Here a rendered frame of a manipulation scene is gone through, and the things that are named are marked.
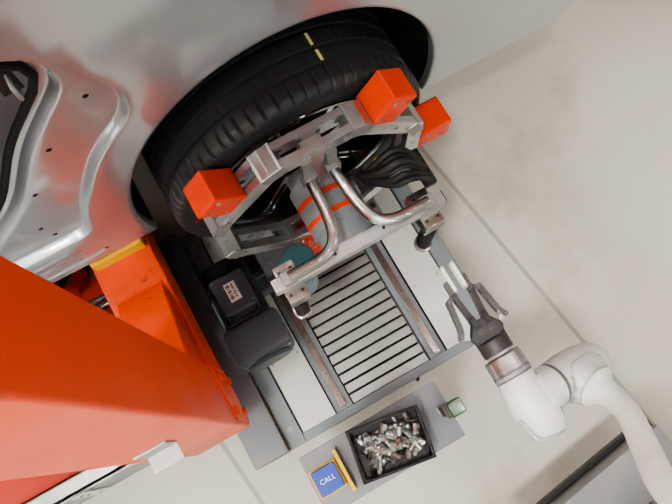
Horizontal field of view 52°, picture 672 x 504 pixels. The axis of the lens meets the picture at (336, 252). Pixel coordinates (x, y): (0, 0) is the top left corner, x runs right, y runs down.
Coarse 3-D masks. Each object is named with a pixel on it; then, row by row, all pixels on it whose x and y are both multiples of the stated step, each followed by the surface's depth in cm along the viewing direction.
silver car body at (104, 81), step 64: (0, 0) 88; (64, 0) 93; (128, 0) 98; (192, 0) 104; (256, 0) 112; (320, 0) 122; (384, 0) 133; (448, 0) 146; (512, 0) 162; (0, 64) 102; (64, 64) 102; (128, 64) 110; (192, 64) 119; (448, 64) 176; (0, 128) 152; (64, 128) 121; (128, 128) 126; (0, 192) 132; (64, 192) 140; (64, 256) 159
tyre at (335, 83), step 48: (288, 48) 139; (336, 48) 141; (384, 48) 151; (192, 96) 142; (240, 96) 137; (288, 96) 136; (336, 96) 142; (192, 144) 142; (240, 144) 139; (384, 144) 182
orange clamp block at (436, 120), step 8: (424, 104) 167; (432, 104) 167; (440, 104) 167; (424, 112) 167; (432, 112) 167; (440, 112) 167; (424, 120) 166; (432, 120) 166; (440, 120) 166; (448, 120) 166; (424, 128) 166; (432, 128) 166; (440, 128) 167; (448, 128) 171; (424, 136) 166; (432, 136) 170
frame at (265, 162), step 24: (312, 120) 141; (336, 120) 144; (360, 120) 141; (408, 120) 153; (264, 144) 139; (288, 144) 141; (312, 144) 139; (336, 144) 142; (408, 144) 166; (240, 168) 142; (264, 168) 138; (288, 168) 141; (360, 192) 191; (216, 216) 150; (216, 240) 156; (240, 240) 173; (264, 240) 179; (288, 240) 185
